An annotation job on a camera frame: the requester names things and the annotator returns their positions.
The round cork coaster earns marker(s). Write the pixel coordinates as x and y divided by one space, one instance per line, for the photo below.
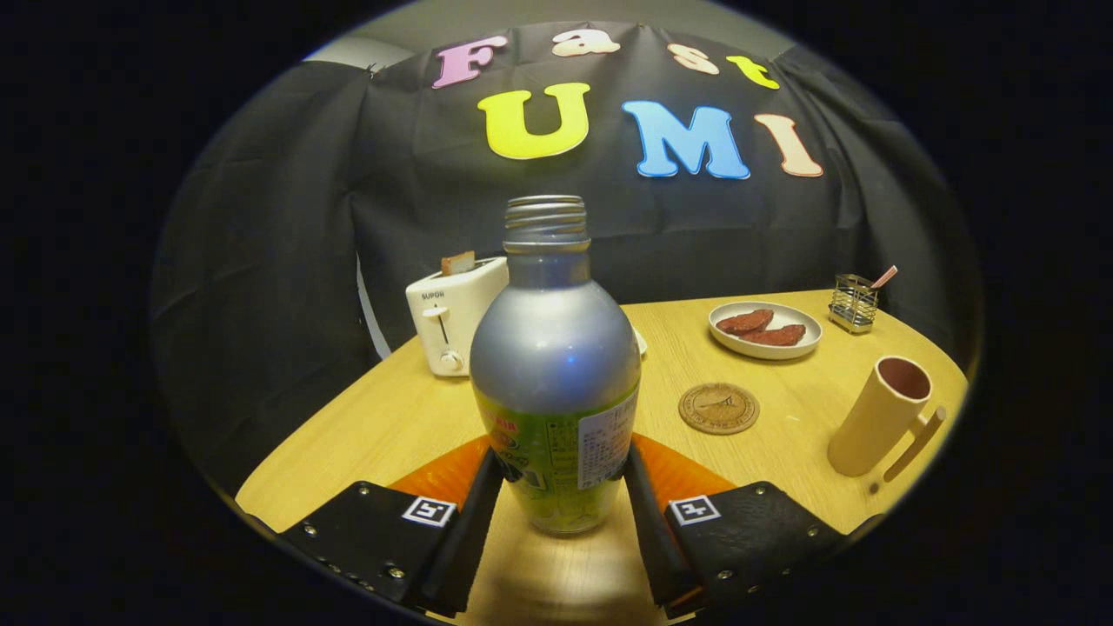
718 409

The toast slice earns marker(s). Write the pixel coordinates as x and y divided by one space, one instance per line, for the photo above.
457 263

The pink striped straw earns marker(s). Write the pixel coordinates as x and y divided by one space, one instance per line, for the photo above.
885 276

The wooden table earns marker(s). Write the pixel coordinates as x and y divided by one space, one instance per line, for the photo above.
783 456

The brown sausage piece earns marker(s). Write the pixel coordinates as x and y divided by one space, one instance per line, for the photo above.
744 322
776 336

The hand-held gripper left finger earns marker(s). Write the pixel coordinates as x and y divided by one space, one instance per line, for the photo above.
465 539

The round white plate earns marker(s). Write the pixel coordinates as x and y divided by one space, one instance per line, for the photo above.
726 341

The silver bottle with green label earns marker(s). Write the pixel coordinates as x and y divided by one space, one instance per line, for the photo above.
556 348

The white divided dish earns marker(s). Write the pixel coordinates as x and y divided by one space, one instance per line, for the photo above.
642 342

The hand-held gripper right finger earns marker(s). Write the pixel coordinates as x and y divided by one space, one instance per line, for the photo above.
652 539

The white toaster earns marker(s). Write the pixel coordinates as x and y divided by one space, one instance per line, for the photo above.
456 313

